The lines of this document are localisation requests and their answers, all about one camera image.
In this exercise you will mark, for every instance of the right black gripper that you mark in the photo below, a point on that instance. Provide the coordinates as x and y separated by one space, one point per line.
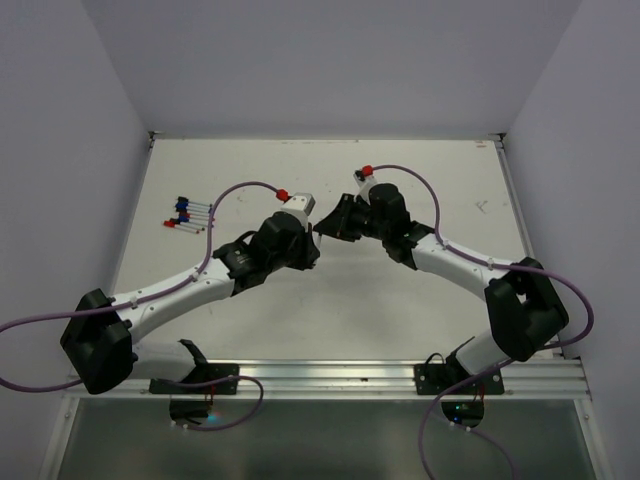
339 223

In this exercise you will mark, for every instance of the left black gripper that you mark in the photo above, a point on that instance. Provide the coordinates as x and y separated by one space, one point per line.
310 251

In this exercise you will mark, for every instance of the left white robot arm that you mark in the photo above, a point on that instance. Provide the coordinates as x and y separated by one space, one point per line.
100 337

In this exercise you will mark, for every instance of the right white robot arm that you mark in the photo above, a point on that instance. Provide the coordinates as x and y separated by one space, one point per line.
524 309

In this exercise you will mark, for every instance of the blue marker pen top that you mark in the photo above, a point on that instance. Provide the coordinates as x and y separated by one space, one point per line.
184 202

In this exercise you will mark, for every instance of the black marker pen in row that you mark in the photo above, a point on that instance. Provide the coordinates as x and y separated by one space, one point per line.
186 220

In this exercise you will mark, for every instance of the red marker pen in row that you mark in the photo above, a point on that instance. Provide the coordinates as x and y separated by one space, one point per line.
182 227

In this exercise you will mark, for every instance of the left controller board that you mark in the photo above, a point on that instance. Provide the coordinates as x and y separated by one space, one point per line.
195 412

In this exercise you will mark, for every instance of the controller board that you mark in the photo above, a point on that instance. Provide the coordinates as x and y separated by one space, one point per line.
465 413
195 412

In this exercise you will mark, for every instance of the right controller board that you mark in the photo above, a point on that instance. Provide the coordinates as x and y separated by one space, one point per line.
465 413

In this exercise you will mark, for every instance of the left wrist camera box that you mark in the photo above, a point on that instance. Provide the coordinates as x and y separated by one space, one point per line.
300 203

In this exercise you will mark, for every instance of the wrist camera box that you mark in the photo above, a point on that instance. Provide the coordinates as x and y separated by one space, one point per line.
300 203
365 180

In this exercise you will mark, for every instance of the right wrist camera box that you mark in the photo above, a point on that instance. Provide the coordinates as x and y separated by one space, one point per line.
365 180

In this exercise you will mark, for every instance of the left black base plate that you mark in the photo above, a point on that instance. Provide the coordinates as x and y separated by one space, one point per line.
206 379

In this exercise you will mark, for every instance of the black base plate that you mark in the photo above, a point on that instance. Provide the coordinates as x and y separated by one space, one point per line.
206 379
434 378

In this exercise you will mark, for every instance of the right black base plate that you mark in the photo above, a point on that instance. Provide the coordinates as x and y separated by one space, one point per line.
434 378

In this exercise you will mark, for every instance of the aluminium mounting rail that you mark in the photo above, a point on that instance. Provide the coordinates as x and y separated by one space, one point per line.
546 379

